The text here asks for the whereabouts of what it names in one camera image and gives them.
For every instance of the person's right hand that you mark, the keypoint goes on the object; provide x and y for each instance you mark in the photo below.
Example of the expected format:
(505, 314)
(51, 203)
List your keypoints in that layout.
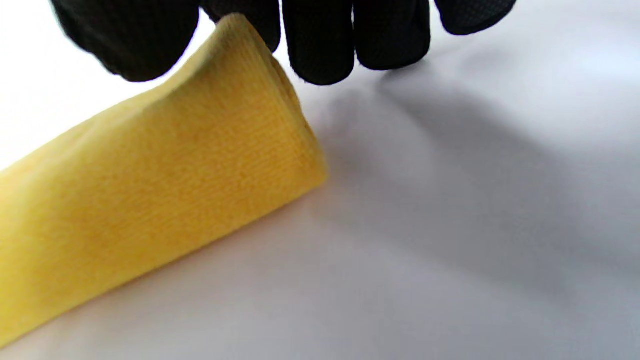
(320, 35)

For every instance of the yellow square towel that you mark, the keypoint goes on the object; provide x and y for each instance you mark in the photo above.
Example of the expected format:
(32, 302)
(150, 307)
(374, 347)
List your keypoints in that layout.
(150, 200)

